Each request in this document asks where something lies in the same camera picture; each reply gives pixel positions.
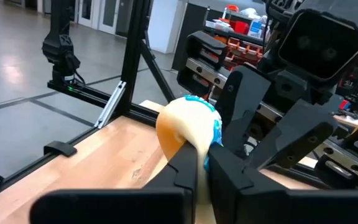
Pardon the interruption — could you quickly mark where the black table clamp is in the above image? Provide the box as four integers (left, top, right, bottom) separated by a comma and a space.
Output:
43, 140, 78, 158

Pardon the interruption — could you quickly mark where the blue iced toy donut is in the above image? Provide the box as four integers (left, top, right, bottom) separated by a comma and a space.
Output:
155, 94, 224, 206

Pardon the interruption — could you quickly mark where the red storage bin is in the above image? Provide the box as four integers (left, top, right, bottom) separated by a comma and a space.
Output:
228, 20, 250, 35

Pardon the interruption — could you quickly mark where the shelf with parts bins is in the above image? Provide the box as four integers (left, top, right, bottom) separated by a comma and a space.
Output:
203, 3, 272, 68

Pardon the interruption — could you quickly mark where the wooden workbench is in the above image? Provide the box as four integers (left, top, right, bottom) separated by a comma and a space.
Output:
332, 112, 358, 129

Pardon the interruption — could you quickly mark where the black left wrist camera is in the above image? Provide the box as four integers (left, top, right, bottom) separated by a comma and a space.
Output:
276, 7, 358, 83

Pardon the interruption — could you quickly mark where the silver corner bracket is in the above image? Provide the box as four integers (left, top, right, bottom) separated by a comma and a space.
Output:
93, 80, 127, 129

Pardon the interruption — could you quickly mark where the white double door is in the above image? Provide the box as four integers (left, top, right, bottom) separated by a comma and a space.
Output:
76, 0, 121, 35

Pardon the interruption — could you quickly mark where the black aluminium table frame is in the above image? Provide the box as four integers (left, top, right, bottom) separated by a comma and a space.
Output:
0, 0, 323, 205

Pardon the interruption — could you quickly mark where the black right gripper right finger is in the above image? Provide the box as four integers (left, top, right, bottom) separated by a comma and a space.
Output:
208, 142, 358, 224

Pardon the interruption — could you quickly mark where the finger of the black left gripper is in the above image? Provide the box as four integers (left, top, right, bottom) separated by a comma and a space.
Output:
249, 98, 336, 171
214, 64, 272, 156

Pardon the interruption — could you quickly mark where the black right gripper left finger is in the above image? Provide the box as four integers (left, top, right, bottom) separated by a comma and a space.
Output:
29, 141, 198, 224

